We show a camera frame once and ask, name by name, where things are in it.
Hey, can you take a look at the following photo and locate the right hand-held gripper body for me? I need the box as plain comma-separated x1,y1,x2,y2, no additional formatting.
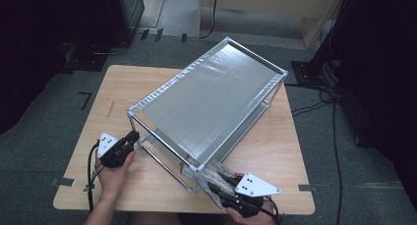
219,173,282,219

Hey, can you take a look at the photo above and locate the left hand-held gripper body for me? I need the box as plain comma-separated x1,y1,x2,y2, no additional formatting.
96,132,136,169

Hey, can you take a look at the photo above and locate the grey knitted cloth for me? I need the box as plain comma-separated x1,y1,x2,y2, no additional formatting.
180,157,245,209

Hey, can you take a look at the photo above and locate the silver two-tier metal rack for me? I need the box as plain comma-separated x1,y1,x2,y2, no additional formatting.
126,36,289,196

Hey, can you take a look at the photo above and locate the person's left hand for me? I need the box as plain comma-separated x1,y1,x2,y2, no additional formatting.
95,151,137,199

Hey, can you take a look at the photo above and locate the person's right hand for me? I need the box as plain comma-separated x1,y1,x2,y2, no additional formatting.
225,199,278,225

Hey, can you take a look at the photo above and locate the angled black tape mark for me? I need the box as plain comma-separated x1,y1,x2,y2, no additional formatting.
78,90,93,111

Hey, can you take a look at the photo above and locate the black stand base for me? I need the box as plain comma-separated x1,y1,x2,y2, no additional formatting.
290,59,338,88
62,42,130,73

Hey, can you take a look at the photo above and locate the dark cabinet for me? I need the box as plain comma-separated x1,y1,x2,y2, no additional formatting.
104,0,146,46

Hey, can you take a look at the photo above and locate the light wooden cabinet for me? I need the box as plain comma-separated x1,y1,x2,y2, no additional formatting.
197,0,348,50

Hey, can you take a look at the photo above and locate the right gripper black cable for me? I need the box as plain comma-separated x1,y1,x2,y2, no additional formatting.
261,195,280,220

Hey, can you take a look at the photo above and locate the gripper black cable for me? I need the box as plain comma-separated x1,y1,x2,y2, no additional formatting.
261,195,280,220
84,140,102,213

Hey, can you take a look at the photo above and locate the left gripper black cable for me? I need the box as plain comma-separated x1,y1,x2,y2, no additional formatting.
84,140,102,213

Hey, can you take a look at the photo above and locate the long black floor cable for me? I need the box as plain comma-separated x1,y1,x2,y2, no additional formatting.
331,98,344,225

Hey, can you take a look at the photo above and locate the coiled black floor cable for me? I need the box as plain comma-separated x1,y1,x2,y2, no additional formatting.
284,83,340,117

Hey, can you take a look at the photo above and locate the hanging black cable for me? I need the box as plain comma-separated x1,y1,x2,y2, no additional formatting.
199,0,219,40

